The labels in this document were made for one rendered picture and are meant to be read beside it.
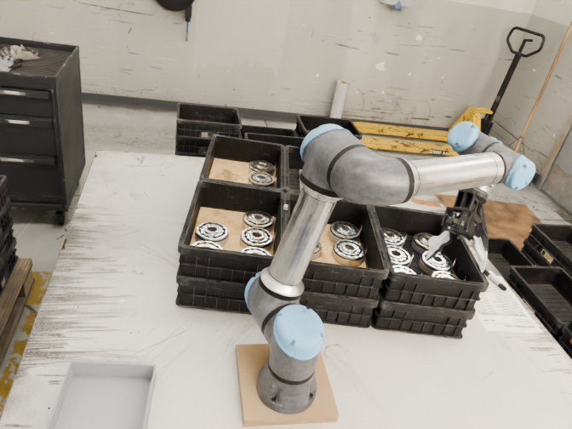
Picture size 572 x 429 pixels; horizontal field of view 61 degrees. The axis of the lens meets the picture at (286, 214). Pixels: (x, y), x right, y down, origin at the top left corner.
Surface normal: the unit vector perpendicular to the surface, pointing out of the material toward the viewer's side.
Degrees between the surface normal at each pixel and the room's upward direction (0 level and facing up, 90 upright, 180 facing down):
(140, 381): 0
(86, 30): 90
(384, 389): 0
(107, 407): 0
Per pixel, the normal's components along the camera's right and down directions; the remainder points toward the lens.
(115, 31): 0.17, 0.54
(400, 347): 0.16, -0.84
